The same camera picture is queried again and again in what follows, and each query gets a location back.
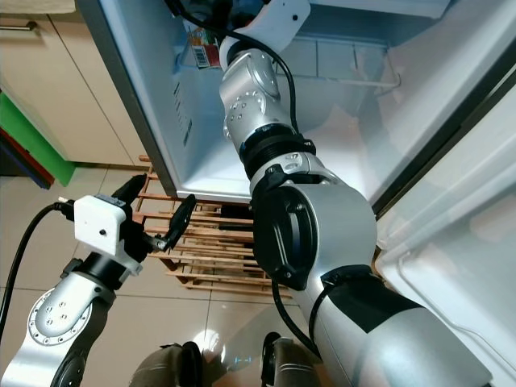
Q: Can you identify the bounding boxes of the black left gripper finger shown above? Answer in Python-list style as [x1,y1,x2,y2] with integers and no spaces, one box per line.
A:
[111,173,144,203]
[166,193,198,252]

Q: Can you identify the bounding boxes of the small silver fridge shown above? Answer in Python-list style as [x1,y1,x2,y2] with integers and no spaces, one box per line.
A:
[77,0,516,210]

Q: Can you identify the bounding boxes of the fridge door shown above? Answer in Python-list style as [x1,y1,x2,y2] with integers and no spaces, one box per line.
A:
[371,48,516,387]

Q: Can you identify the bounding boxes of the wooden pallet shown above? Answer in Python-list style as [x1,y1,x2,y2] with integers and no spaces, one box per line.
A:
[135,153,279,299]

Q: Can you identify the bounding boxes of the cream kitchen cabinet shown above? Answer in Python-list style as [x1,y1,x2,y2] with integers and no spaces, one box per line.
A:
[0,12,138,166]

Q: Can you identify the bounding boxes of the grey robot left leg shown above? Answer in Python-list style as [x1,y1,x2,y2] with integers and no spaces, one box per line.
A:
[129,343,204,387]

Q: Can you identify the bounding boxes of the grey robot leg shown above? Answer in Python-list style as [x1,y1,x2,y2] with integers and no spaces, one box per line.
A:
[260,333,323,387]
[129,343,204,387]

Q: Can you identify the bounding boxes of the grey robot right leg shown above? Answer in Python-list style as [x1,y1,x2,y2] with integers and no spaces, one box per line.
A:
[260,333,323,387]

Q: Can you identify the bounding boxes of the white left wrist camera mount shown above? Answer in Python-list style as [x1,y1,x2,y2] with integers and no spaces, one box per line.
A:
[74,193,132,259]

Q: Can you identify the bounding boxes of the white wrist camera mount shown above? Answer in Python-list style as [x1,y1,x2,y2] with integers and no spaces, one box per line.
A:
[230,0,311,53]
[74,193,132,259]

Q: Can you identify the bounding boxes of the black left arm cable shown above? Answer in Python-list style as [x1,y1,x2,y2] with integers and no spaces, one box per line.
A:
[0,200,77,323]

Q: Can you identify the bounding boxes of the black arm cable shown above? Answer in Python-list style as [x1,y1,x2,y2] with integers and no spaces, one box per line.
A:
[270,274,327,360]
[0,200,77,323]

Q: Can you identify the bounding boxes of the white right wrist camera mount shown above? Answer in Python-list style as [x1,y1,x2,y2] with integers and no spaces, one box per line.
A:
[230,0,311,53]

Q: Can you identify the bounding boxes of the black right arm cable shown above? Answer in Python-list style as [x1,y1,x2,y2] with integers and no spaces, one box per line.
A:
[270,274,327,360]

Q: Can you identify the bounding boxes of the white wire fridge rail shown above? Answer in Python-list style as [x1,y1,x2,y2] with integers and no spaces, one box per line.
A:
[322,44,404,91]

